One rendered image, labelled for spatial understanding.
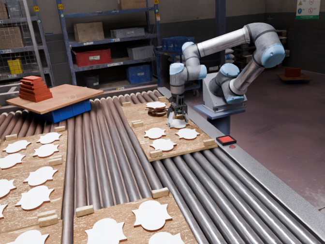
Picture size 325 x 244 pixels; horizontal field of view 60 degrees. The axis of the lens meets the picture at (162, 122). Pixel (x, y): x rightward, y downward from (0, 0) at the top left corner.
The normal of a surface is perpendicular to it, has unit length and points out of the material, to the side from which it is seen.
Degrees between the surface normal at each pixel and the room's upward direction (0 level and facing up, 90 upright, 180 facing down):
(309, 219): 0
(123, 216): 0
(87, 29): 93
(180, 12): 90
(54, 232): 0
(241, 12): 90
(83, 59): 90
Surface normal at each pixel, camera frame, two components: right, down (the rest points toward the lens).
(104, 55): 0.37, 0.33
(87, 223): -0.07, -0.92
